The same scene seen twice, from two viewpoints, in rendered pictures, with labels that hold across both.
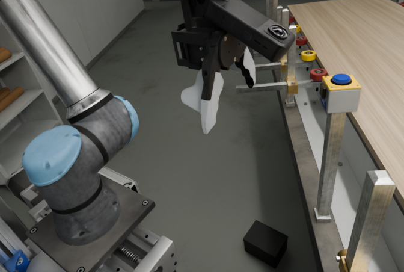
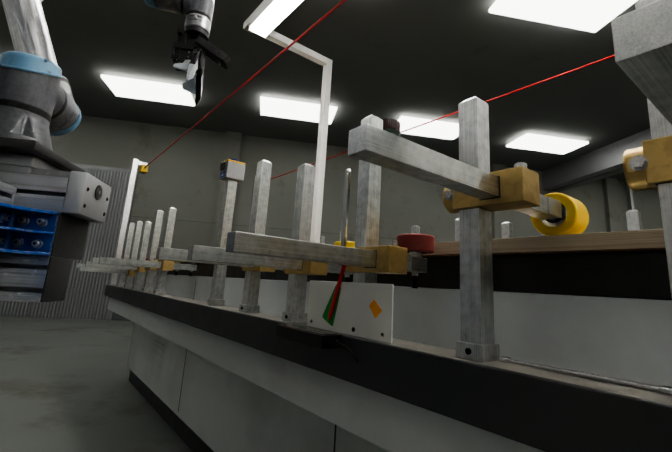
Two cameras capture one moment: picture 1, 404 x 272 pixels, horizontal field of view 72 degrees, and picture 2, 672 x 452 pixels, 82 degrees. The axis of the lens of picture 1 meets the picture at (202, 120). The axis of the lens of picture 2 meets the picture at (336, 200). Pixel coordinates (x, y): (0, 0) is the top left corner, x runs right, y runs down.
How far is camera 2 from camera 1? 1.10 m
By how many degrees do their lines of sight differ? 66
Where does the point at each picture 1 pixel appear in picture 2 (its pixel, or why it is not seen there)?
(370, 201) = (261, 174)
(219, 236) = not seen: outside the picture
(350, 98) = (239, 169)
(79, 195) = (45, 102)
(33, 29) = (39, 15)
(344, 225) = not seen: hidden behind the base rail
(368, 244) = (262, 216)
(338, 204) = not seen: hidden behind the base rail
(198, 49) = (186, 52)
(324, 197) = (220, 270)
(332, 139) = (228, 204)
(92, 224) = (40, 133)
